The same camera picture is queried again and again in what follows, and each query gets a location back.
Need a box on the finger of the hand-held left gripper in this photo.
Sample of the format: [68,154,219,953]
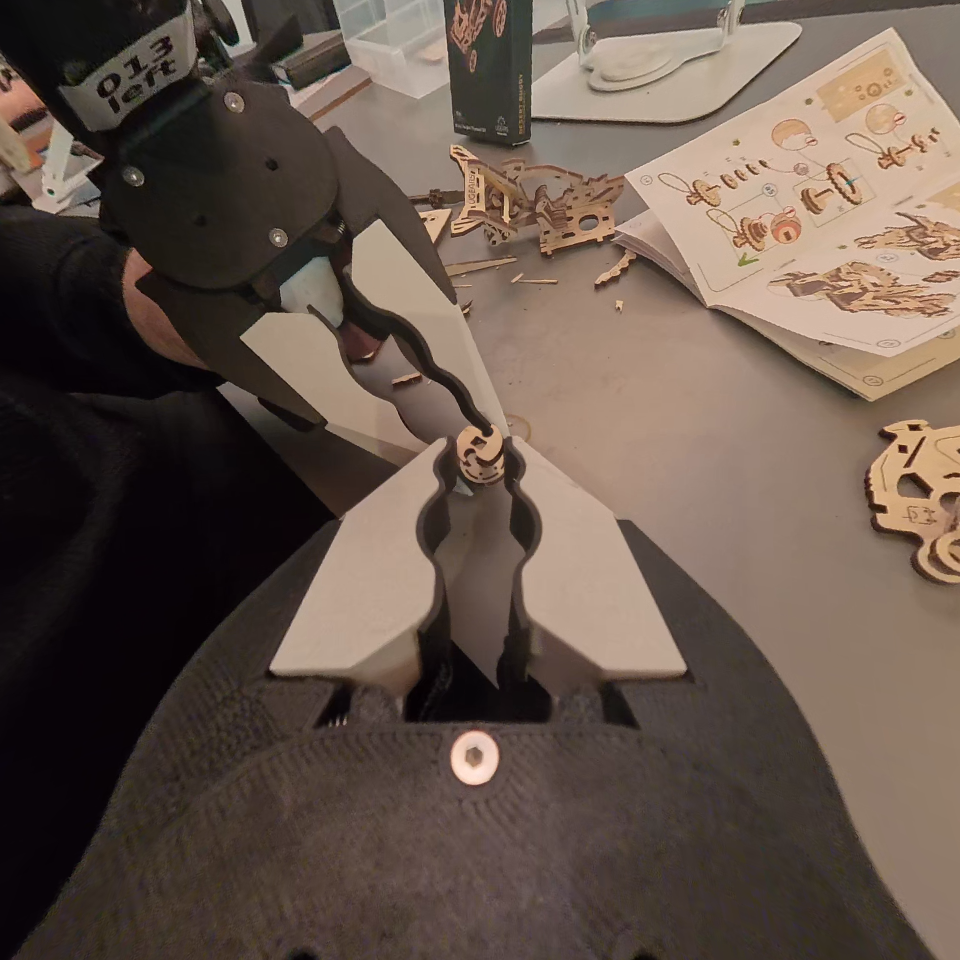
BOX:
[339,221,510,438]
[240,258,436,460]

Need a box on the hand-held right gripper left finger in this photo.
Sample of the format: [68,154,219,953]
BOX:
[267,438,457,699]

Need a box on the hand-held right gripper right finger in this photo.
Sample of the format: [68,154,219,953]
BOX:
[504,437,688,697]

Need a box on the wooden hub disc part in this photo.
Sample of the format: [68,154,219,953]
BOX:
[453,426,506,489]

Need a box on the person's left forearm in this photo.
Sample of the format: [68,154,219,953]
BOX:
[0,202,162,395]

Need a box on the partly built wooden model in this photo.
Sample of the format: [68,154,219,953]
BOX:
[448,144,628,257]

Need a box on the dark green model box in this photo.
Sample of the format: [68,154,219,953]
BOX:
[444,0,534,144]

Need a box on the person's left hand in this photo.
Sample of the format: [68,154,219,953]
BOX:
[123,249,228,381]

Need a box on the black pouch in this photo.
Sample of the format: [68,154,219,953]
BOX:
[281,54,355,93]

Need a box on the clear plastic container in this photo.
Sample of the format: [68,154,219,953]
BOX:
[330,0,451,99]

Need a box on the flat wooden car body panel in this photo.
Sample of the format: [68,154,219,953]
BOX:
[864,418,960,585]

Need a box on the white document stand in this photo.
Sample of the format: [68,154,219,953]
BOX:
[531,0,804,123]

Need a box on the open instruction booklet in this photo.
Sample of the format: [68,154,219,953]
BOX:
[613,28,960,403]

